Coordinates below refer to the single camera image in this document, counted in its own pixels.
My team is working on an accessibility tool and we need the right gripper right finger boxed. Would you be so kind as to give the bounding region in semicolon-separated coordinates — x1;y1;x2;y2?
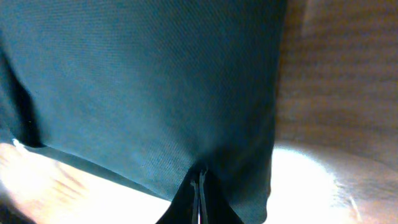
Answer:
199;170;243;224

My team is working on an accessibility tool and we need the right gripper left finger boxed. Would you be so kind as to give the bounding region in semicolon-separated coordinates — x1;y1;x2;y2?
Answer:
156;170;199;224

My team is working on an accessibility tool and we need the black t-shirt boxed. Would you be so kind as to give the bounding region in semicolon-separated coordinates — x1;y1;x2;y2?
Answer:
1;0;287;223

